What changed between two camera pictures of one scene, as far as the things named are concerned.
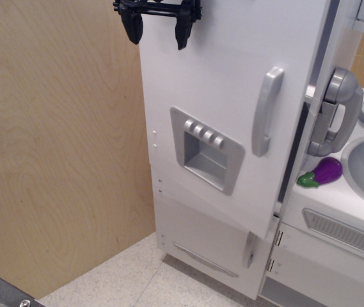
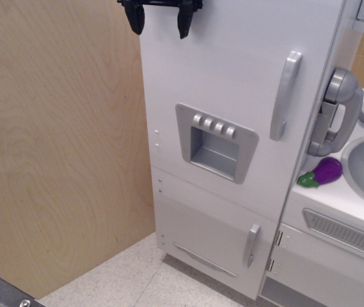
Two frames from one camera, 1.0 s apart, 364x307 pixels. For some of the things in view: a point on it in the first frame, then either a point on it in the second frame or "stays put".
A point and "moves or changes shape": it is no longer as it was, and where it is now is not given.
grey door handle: (265, 110) to (281, 109)
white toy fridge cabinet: (231, 121) stays put
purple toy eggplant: (328, 171) stays put
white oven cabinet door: (303, 258) stays put
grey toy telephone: (339, 114) stays put
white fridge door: (225, 115) moves or changes shape
